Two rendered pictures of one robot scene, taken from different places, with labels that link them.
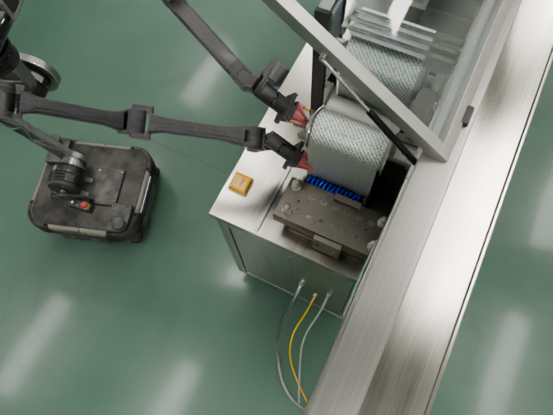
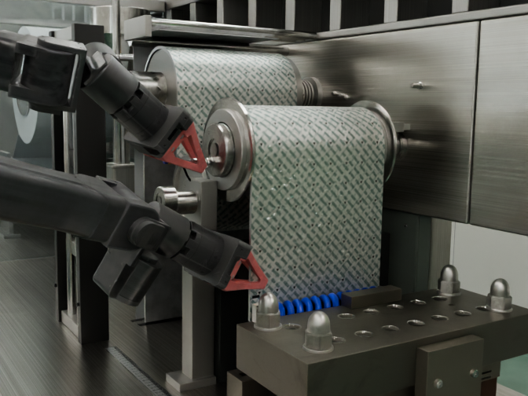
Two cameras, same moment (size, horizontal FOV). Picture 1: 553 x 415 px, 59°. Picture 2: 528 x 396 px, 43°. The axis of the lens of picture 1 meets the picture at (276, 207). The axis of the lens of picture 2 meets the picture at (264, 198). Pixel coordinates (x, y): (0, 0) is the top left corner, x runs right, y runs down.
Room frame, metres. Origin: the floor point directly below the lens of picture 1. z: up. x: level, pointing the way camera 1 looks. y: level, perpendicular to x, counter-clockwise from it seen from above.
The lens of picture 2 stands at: (0.37, 0.68, 1.31)
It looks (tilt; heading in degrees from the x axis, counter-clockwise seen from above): 8 degrees down; 296
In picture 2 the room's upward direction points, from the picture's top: 1 degrees clockwise
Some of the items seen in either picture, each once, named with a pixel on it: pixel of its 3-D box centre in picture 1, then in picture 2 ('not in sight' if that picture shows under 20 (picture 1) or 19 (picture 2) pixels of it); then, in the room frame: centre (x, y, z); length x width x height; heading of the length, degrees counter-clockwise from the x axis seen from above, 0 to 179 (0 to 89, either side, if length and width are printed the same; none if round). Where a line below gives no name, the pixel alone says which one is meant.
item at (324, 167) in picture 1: (339, 174); (318, 247); (0.71, -0.23, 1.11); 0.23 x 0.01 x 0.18; 58
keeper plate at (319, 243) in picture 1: (326, 247); (450, 384); (0.50, -0.16, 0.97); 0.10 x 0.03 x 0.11; 58
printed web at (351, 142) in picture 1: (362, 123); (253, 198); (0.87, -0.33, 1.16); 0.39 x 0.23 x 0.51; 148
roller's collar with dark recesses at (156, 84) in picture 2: not in sight; (144, 90); (1.05, -0.27, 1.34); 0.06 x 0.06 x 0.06; 58
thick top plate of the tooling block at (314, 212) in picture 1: (333, 220); (392, 338); (0.59, -0.20, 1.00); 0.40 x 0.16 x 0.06; 58
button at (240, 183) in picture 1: (240, 183); not in sight; (0.82, 0.13, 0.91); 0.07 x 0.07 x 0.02; 58
